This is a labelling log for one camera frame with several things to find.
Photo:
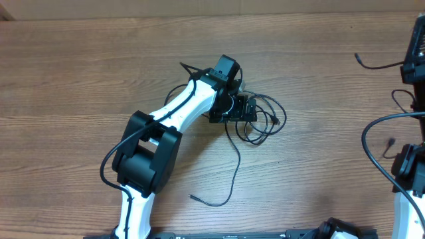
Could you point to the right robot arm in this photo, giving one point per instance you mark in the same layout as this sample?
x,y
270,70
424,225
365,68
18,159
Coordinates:
x,y
408,167

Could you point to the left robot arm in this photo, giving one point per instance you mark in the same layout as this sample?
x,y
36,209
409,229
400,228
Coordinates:
x,y
145,157

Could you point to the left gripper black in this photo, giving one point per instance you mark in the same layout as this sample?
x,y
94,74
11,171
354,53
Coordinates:
x,y
240,113

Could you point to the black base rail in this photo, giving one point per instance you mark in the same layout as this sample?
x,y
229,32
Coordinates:
x,y
332,228

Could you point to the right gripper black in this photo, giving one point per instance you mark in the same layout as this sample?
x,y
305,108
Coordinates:
x,y
414,67

